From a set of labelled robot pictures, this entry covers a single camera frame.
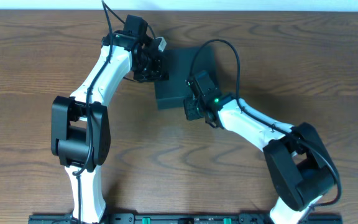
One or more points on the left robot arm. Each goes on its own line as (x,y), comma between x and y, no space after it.
(80,131)

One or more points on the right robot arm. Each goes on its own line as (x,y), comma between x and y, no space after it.
(299,164)

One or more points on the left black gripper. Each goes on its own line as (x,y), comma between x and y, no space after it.
(151,72)

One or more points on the black cardboard box with lid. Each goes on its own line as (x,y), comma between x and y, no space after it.
(172,92)

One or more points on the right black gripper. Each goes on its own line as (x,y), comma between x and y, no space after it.
(191,109)

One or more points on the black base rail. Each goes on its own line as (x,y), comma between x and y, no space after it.
(130,218)

